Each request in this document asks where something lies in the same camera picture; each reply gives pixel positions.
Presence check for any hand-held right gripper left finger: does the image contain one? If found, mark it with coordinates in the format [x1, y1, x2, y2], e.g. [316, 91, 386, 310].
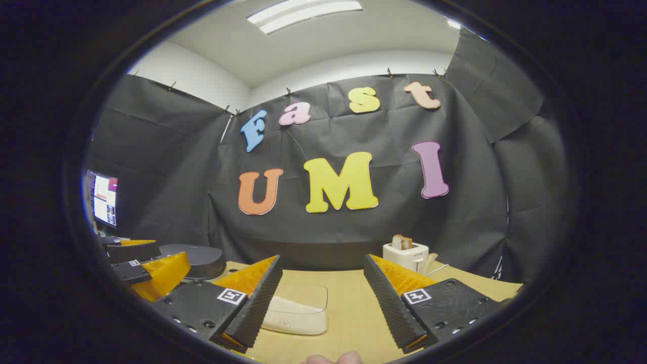
[151, 254, 284, 353]

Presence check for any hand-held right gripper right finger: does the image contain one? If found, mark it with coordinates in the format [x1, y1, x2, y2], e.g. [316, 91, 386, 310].
[364, 254, 506, 354]

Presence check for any dark grey rice cooker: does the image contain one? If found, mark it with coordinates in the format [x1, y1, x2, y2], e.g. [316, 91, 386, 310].
[159, 244, 226, 282]

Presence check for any clear plastic rice container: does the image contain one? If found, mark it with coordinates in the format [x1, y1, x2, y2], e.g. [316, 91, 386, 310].
[262, 283, 329, 335]

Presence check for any white toaster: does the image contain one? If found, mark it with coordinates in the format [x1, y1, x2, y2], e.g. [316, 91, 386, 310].
[383, 243, 430, 274]

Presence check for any computer monitor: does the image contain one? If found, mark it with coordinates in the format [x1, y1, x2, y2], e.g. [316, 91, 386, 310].
[85, 170, 118, 228]

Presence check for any black backdrop cloth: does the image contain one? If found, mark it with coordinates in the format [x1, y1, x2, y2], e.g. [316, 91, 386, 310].
[86, 23, 569, 284]

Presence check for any ceiling light panel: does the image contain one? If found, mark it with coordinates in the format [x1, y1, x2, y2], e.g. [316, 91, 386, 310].
[247, 0, 363, 35]

